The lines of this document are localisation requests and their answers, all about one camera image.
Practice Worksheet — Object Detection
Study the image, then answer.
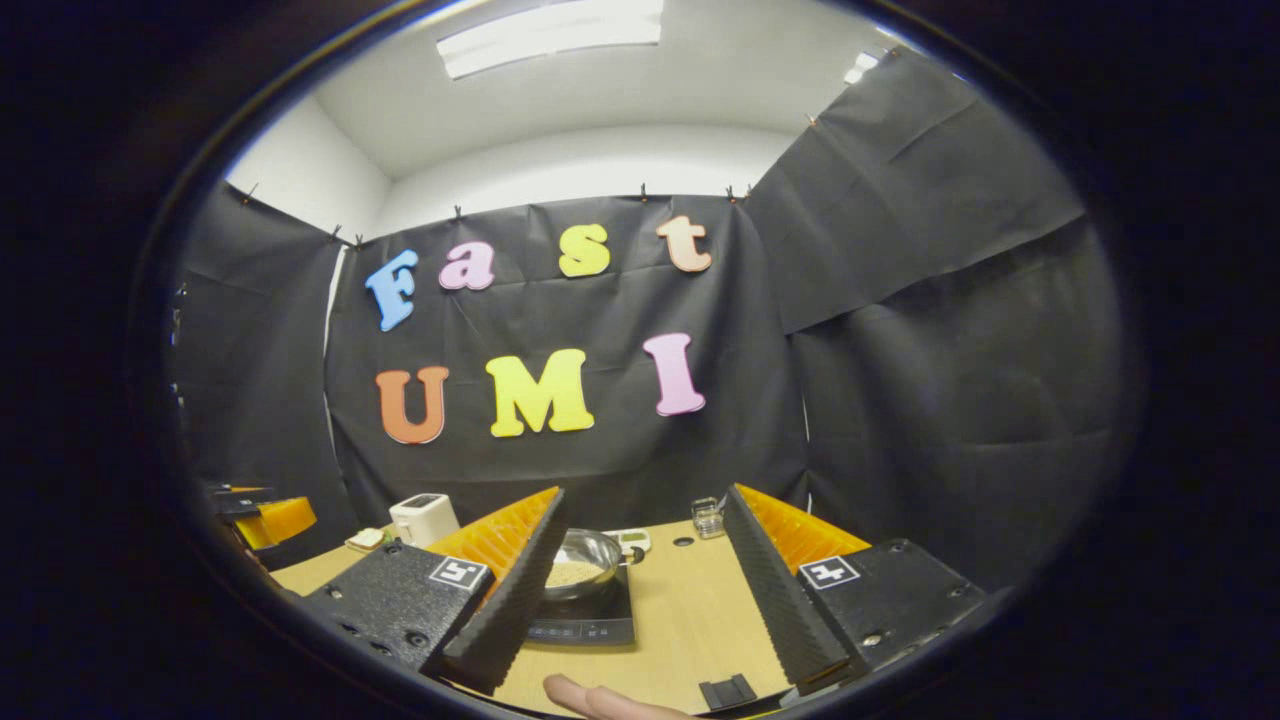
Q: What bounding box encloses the large ceiling light panel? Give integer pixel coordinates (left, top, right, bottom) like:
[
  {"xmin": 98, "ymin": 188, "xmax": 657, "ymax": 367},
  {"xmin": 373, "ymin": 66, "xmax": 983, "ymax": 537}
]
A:
[{"xmin": 436, "ymin": 0, "xmax": 665, "ymax": 81}]

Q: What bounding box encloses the white toaster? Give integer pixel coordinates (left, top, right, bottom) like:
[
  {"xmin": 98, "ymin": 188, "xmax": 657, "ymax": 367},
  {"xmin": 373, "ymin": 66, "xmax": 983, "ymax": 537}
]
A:
[{"xmin": 389, "ymin": 493, "xmax": 461, "ymax": 549}]

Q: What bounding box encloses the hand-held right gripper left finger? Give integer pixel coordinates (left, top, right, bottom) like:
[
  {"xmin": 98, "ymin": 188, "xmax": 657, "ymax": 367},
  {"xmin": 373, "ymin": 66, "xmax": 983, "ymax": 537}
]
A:
[{"xmin": 300, "ymin": 487, "xmax": 568, "ymax": 696}]

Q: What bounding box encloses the black backdrop cloth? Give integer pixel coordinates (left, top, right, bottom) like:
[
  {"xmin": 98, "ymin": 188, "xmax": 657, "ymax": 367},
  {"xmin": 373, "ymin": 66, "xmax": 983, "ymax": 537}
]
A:
[{"xmin": 165, "ymin": 45, "xmax": 1126, "ymax": 601}]

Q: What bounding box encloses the steel pot with black handle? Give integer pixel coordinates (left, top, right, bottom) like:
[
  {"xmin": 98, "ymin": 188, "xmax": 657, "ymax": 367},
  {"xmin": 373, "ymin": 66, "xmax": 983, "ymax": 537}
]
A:
[{"xmin": 543, "ymin": 529, "xmax": 626, "ymax": 602}]

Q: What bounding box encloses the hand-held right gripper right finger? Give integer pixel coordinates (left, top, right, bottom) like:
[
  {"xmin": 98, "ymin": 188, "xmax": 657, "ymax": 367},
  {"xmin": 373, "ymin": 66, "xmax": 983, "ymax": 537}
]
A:
[{"xmin": 722, "ymin": 484, "xmax": 991, "ymax": 696}]

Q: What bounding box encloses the black induction cooktop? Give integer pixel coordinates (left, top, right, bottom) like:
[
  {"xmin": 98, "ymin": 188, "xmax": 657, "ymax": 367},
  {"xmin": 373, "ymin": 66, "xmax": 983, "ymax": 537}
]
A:
[{"xmin": 527, "ymin": 560, "xmax": 637, "ymax": 646}]

